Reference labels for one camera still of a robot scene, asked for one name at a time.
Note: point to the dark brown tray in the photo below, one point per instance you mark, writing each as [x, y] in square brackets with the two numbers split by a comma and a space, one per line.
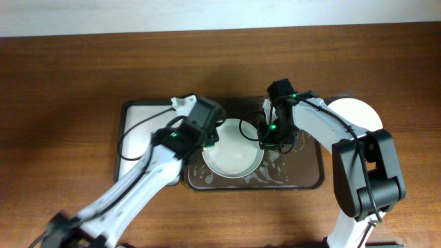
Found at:
[297, 169]

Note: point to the cream plate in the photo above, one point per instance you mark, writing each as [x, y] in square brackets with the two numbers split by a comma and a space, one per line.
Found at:
[357, 112]

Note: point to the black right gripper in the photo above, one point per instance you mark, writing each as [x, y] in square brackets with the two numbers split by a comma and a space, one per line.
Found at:
[275, 141]

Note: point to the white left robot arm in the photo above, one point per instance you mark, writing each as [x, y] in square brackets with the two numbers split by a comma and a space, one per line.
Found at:
[102, 223]

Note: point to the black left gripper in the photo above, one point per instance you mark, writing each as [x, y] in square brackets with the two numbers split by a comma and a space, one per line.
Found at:
[211, 138]

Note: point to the green yellow sponge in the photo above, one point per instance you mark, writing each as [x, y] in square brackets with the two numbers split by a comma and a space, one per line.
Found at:
[208, 147]

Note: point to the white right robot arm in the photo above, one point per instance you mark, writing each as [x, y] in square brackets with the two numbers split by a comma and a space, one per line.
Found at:
[368, 180]

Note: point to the pale green plate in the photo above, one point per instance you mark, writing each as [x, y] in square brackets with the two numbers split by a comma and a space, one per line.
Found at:
[233, 156]

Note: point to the white soapy tray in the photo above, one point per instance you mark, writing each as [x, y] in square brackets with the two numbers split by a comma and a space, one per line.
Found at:
[139, 120]

